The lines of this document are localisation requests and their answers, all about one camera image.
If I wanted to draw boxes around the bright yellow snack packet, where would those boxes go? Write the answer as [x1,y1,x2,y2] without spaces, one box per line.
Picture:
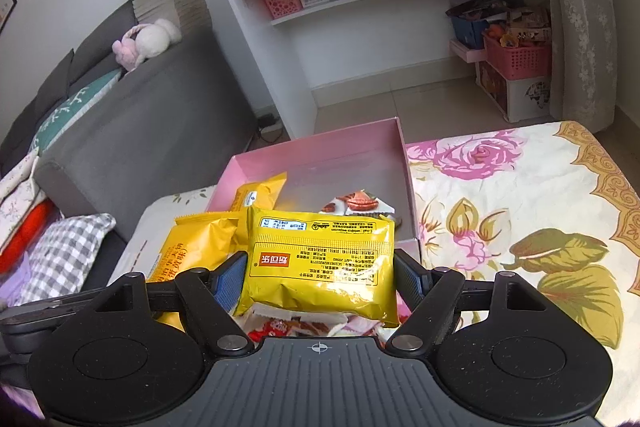
[234,206,401,329]

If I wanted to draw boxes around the silver nut snack packet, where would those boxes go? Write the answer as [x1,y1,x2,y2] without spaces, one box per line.
[319,189,396,222]

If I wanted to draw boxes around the dark snack bag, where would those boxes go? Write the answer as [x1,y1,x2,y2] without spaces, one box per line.
[445,0,511,20]

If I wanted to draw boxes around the pink white plush rabbit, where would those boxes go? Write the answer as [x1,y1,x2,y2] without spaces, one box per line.
[112,18,183,72]

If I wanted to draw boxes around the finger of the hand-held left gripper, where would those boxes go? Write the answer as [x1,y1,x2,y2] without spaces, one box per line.
[0,289,107,324]

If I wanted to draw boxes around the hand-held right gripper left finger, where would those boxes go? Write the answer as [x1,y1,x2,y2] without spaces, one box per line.
[94,251,257,359]

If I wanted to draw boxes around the lilac cloth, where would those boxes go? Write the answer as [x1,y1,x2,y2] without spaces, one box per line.
[0,252,47,308]

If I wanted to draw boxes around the white bookshelf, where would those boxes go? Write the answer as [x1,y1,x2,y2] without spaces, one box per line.
[192,0,556,124]

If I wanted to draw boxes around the folded floral cloth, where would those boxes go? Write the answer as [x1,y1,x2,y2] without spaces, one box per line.
[0,147,48,253]

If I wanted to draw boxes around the pink plastic tray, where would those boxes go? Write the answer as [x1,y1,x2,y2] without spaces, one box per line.
[450,39,487,64]

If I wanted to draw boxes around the printed cardboard box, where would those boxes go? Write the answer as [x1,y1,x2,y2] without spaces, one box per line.
[505,9,551,42]

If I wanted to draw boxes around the blue plastic basket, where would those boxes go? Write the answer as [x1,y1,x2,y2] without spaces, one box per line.
[450,14,491,50]

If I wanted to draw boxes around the teal cushion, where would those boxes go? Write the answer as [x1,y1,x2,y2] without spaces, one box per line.
[27,69,123,152]

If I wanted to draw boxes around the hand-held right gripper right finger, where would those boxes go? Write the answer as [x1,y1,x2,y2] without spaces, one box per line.
[385,251,549,358]

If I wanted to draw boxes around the white printed storage box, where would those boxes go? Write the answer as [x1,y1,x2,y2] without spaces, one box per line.
[475,59,552,124]

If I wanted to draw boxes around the grey sofa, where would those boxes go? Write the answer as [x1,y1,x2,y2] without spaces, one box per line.
[0,0,258,303]

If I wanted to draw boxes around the small pink basket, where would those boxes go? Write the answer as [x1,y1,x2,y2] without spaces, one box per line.
[259,0,303,18]

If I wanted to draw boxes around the large pink plastic basket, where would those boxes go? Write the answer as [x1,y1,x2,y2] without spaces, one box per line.
[482,31,552,82]

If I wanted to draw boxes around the pink cardboard box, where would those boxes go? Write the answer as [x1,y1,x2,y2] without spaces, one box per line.
[205,117,422,269]

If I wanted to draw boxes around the lace curtain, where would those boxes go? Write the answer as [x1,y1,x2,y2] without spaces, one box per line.
[530,0,623,132]

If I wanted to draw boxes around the grey checked pillow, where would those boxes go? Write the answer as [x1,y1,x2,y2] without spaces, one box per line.
[20,213,117,308]

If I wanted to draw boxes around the red cushion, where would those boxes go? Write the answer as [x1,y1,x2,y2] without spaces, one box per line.
[0,199,56,274]

